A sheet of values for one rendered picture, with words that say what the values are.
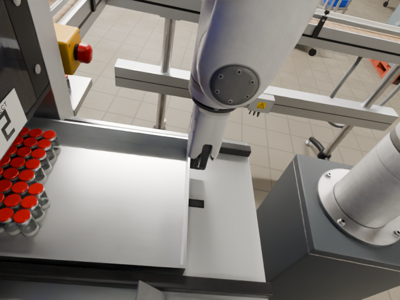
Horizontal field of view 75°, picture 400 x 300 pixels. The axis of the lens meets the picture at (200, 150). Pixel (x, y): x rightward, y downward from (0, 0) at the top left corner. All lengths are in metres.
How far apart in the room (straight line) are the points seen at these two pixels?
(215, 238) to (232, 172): 0.15
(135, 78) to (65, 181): 0.98
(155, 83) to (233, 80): 1.19
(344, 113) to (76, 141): 1.46
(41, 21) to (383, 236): 0.73
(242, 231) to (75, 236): 0.28
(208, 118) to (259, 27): 0.17
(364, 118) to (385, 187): 1.24
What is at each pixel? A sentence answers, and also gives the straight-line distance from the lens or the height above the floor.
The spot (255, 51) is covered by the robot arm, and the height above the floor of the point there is 1.20.
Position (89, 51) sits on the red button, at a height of 1.01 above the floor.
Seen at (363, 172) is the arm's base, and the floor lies 0.97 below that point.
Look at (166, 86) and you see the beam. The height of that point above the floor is 0.49.
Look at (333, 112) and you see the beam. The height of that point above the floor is 0.50.
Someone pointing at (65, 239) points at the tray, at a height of 0.88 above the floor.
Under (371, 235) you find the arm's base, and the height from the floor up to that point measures 0.87.
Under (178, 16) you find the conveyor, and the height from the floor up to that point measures 0.85.
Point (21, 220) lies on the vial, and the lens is 0.44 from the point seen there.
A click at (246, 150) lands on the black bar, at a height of 0.90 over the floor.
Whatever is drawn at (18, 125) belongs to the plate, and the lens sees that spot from 0.46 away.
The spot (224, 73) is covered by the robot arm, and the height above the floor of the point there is 1.18.
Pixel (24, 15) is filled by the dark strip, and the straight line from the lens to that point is 0.46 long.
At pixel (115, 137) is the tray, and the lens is 0.57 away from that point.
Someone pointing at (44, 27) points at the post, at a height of 1.08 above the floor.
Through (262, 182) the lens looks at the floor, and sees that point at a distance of 1.76.
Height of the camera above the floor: 1.30
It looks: 47 degrees down
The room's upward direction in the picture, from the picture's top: 16 degrees clockwise
